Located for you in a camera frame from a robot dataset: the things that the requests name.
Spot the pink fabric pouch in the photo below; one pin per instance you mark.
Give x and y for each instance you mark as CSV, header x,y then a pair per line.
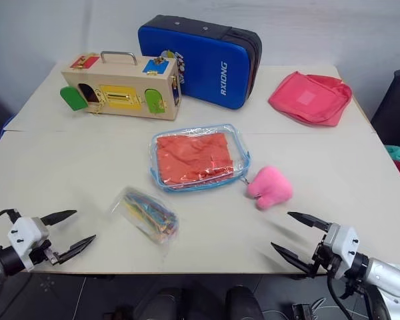
x,y
310,98

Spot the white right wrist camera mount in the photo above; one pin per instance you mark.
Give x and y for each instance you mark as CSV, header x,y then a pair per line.
x,y
344,241

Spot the red cloth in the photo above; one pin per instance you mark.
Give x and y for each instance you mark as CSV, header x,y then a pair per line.
x,y
195,158

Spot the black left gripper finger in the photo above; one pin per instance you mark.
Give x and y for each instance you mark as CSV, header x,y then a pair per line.
x,y
76,246
58,216

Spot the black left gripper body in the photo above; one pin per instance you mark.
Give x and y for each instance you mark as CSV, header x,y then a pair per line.
x,y
43,252

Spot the clear bag of colourful sticks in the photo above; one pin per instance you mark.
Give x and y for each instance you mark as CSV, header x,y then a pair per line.
x,y
146,216

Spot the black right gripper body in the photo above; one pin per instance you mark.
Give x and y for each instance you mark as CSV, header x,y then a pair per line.
x,y
323,255

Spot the clear pouch with orange cloth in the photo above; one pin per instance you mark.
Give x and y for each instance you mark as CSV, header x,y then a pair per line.
x,y
200,156

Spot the blue RXIONG case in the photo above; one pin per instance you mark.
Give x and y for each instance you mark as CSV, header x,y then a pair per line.
x,y
203,60

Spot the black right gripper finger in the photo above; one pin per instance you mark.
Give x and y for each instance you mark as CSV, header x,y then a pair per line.
x,y
291,258
308,220

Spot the wooden lock activity box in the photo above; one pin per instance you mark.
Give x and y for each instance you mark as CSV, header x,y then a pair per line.
x,y
120,86

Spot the black office chair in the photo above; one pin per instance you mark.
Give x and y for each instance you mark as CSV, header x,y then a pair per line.
x,y
395,106

